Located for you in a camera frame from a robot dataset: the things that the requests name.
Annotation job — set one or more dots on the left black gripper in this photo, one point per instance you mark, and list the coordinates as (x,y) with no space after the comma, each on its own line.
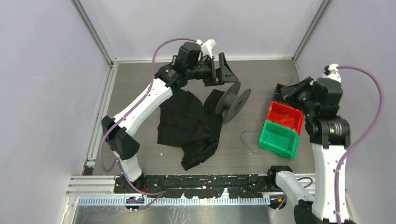
(221,76)

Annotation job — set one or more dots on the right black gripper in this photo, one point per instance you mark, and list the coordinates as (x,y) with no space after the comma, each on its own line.
(288,91)

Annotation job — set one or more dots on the grey plastic cable spool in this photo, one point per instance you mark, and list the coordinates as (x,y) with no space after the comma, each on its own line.
(231,103)

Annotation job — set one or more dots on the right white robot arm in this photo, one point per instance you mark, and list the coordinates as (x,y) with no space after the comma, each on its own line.
(330,139)

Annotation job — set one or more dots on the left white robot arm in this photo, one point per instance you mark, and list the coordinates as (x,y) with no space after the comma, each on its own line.
(118,131)

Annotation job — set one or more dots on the black plastic bin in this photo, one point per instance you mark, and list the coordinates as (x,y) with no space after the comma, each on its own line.
(277,96)

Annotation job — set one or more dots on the red plastic bin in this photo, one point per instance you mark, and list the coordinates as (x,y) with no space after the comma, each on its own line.
(286,116)

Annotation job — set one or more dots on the green plastic bin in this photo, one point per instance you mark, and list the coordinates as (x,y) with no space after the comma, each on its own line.
(279,139)

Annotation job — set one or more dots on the black cloth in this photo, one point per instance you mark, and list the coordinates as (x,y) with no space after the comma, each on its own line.
(193,126)

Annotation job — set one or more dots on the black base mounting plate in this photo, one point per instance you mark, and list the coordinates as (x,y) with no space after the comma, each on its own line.
(206,186)

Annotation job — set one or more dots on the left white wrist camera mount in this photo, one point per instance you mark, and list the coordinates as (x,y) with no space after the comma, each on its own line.
(206,47)

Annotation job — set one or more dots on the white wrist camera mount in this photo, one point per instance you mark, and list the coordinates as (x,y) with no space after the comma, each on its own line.
(331,72)
(206,47)

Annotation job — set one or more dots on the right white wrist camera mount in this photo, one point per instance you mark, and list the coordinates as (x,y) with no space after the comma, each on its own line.
(331,72)

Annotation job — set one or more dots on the white slotted cable duct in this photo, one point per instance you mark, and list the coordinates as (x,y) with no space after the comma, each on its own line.
(141,201)

